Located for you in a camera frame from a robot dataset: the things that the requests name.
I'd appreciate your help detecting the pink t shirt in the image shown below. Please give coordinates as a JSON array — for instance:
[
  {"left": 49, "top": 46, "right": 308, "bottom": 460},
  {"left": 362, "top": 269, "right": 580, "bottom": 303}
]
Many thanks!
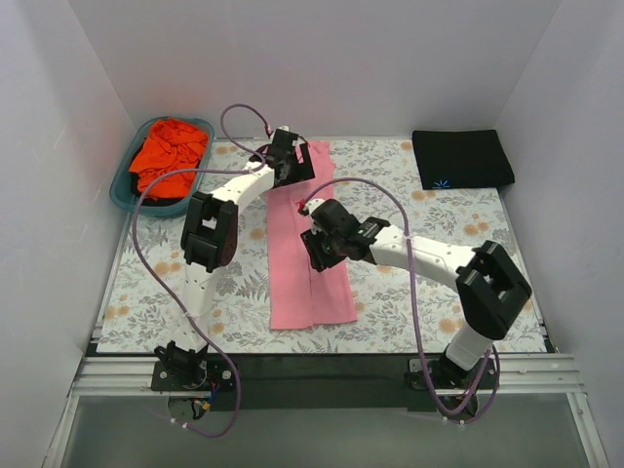
[{"left": 265, "top": 141, "right": 357, "bottom": 331}]

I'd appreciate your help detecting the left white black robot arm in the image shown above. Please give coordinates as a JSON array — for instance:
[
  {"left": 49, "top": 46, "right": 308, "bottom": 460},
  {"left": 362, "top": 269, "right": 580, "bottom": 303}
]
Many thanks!
[{"left": 155, "top": 126, "right": 315, "bottom": 390}]

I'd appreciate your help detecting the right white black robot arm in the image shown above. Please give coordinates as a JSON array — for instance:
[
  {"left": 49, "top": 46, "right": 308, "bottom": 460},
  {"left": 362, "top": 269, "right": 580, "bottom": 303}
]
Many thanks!
[{"left": 299, "top": 199, "right": 532, "bottom": 388}]

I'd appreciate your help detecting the floral table mat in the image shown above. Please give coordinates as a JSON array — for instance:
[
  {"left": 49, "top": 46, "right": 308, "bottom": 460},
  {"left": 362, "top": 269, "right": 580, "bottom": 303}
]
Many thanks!
[{"left": 97, "top": 139, "right": 517, "bottom": 353}]

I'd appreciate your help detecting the orange t shirt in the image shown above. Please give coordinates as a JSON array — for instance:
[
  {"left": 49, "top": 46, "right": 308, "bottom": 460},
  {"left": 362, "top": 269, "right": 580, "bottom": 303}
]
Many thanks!
[{"left": 129, "top": 117, "right": 210, "bottom": 207}]

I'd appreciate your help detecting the folded black t shirt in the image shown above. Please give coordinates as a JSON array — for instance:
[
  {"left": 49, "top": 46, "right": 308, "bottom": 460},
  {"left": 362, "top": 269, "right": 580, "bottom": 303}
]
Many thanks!
[{"left": 411, "top": 130, "right": 515, "bottom": 190}]

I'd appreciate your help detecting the teal plastic basket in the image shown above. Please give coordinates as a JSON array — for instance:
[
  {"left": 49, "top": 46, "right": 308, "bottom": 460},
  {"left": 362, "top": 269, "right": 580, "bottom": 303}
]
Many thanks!
[{"left": 109, "top": 117, "right": 215, "bottom": 218}]

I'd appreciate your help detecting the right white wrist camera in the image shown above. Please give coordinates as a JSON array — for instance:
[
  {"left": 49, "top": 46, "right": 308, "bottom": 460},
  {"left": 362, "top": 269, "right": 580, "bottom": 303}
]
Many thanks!
[{"left": 298, "top": 198, "right": 325, "bottom": 216}]

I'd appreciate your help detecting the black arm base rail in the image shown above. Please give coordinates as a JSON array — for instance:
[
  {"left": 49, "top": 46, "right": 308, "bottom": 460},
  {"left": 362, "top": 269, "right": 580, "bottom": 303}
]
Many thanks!
[{"left": 150, "top": 353, "right": 498, "bottom": 413}]

